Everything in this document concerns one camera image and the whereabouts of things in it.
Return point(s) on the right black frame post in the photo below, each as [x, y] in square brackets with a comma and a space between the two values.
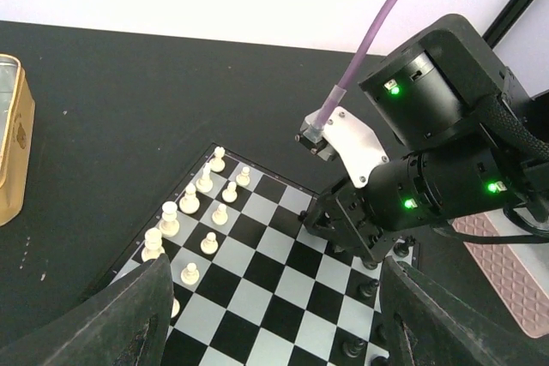
[505, 20]

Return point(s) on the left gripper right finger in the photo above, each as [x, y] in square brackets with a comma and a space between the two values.
[425, 324]

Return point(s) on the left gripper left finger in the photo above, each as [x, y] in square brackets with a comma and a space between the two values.
[125, 324]

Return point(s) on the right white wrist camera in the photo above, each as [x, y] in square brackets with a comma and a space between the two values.
[346, 137]

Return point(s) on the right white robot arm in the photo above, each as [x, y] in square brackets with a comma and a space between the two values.
[475, 142]

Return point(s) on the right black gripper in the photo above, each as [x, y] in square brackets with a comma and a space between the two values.
[341, 215]

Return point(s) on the pile of black chess pieces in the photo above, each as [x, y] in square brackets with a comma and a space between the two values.
[368, 291]

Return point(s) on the pink metal tin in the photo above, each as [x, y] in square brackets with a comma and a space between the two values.
[517, 272]

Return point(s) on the black white chess board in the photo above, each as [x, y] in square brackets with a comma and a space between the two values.
[272, 294]

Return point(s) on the gold metal tin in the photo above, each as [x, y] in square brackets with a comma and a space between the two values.
[17, 117]

